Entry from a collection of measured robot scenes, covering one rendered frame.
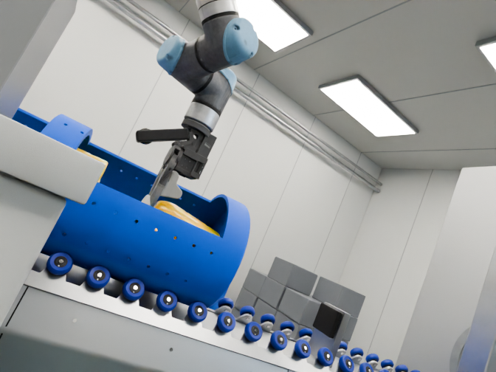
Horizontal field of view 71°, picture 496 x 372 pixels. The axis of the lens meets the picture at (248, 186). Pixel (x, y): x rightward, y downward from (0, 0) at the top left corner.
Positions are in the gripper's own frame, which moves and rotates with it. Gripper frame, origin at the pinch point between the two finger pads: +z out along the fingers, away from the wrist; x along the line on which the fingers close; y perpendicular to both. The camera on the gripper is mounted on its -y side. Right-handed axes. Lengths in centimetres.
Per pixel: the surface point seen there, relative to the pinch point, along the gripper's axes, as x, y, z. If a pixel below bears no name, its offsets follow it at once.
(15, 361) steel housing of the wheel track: -7.1, -9.0, 36.0
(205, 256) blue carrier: -8.7, 14.6, 6.0
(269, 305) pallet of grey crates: 271, 202, 48
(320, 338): 6, 63, 16
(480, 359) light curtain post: -29, 76, 2
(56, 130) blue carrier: -4.9, -22.1, -4.4
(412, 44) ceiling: 156, 164, -226
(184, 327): -5.9, 17.9, 21.6
